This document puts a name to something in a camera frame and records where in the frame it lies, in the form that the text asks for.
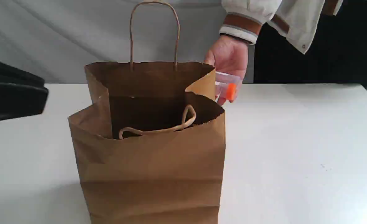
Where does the person's right hand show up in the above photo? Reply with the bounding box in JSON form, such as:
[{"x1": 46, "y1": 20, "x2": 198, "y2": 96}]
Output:
[{"x1": 204, "y1": 35, "x2": 249, "y2": 106}]

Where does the clear box with orange item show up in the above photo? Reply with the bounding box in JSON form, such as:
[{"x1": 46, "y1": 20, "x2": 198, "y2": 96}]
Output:
[{"x1": 215, "y1": 72, "x2": 242, "y2": 101}]

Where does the brown paper bag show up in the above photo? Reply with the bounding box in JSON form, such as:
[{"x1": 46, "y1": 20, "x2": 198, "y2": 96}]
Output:
[{"x1": 68, "y1": 3, "x2": 226, "y2": 224}]

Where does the white jacket sleeve forearm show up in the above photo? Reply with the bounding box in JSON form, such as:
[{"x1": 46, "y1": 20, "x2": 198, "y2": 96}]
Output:
[{"x1": 219, "y1": 0, "x2": 343, "y2": 54}]

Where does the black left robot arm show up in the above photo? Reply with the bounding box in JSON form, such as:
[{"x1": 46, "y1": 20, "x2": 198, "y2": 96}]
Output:
[{"x1": 0, "y1": 62, "x2": 49, "y2": 121}]

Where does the person's dark torso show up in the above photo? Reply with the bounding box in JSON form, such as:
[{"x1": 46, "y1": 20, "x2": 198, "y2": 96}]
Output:
[{"x1": 254, "y1": 0, "x2": 367, "y2": 86}]

